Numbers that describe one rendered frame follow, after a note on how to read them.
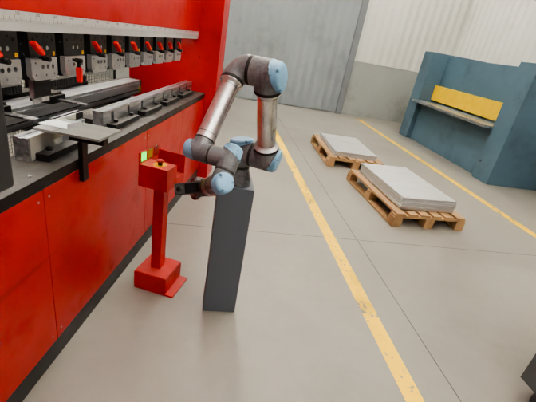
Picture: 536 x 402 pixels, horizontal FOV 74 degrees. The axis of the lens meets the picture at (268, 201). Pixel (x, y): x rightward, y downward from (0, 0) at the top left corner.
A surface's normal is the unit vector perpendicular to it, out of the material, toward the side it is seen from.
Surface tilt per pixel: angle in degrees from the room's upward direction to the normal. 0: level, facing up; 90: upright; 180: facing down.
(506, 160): 90
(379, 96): 90
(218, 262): 90
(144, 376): 0
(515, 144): 90
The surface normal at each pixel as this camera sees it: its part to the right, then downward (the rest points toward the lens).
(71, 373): 0.17, -0.90
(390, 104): 0.11, 0.43
